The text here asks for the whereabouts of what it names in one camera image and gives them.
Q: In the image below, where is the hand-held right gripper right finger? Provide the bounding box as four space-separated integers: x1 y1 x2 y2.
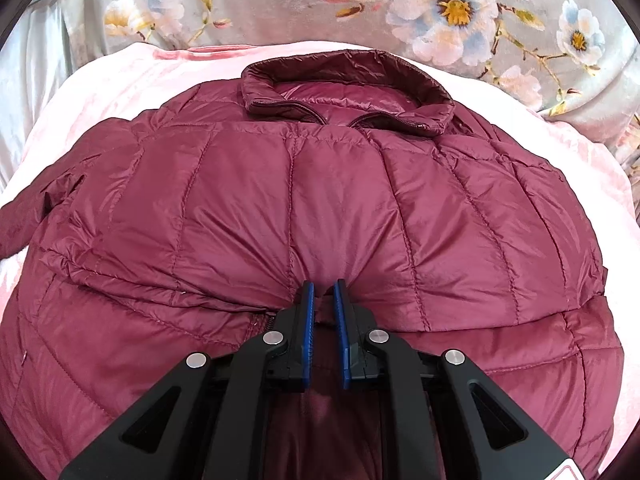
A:
333 278 587 480

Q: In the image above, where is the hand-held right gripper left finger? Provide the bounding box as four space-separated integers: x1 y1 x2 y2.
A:
59 281 316 480

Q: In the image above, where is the maroon quilted puffer jacket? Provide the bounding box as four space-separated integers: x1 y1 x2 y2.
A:
0 50 628 480

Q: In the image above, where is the pink plush blanket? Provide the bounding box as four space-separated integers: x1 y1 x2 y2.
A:
0 42 640 480

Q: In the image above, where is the grey floral bed cover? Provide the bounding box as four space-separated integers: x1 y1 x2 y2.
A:
50 0 640 196

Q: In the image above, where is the silver satin sheet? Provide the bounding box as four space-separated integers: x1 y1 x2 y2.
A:
0 0 68 188

